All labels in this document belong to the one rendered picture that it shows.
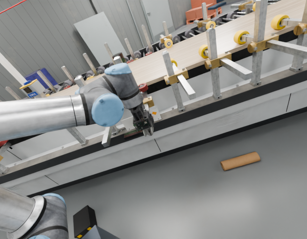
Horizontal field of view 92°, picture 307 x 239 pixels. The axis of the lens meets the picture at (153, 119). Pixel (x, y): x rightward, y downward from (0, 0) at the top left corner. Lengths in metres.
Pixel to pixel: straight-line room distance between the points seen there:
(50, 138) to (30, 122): 1.20
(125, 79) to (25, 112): 0.31
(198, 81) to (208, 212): 1.00
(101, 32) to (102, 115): 5.29
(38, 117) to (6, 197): 0.40
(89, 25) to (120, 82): 5.11
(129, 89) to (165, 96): 0.65
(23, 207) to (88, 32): 5.15
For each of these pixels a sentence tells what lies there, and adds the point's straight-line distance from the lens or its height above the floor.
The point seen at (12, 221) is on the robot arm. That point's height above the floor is 0.93.
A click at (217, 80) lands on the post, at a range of 1.01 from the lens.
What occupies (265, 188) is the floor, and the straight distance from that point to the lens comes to 1.49.
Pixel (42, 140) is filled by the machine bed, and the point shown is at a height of 0.75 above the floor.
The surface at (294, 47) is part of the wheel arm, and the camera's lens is 0.97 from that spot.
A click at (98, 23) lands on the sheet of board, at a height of 1.36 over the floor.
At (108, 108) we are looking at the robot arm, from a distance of 0.41.
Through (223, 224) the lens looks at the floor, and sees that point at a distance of 1.37.
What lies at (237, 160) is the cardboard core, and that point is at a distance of 1.50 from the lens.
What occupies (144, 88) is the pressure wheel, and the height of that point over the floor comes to 0.90.
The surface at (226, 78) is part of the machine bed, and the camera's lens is 1.31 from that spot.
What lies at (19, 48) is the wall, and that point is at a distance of 5.48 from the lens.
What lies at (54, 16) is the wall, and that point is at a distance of 5.63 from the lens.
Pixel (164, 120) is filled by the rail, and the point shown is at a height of 0.70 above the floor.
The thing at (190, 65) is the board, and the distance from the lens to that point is 1.14.
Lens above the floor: 1.32
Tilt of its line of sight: 36 degrees down
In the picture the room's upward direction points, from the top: 25 degrees counter-clockwise
